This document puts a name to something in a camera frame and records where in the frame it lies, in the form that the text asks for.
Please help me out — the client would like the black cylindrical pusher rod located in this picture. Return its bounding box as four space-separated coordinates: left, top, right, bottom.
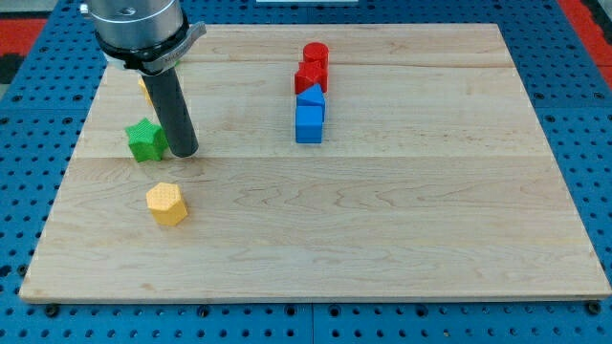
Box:
142 68 199 158

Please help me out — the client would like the green star block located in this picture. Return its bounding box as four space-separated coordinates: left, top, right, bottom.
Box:
125 118 168 162

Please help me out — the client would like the yellow hexagon block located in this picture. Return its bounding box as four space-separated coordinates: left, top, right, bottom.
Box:
145 183 188 226

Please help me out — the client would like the yellow block behind rod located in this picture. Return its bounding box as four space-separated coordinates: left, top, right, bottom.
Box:
138 77 153 106

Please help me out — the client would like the blue cube block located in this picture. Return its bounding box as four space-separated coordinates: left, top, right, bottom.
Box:
295 105 323 143

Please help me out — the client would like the blue triangle block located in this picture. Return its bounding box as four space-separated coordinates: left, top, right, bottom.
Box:
296 83 326 118

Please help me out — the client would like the red star block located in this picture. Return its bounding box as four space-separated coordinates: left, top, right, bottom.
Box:
294 62 328 95

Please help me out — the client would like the red cylinder block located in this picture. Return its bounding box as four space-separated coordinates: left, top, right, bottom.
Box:
302 42 329 70

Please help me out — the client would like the wooden board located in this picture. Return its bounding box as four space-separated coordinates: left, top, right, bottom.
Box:
20 24 611 304

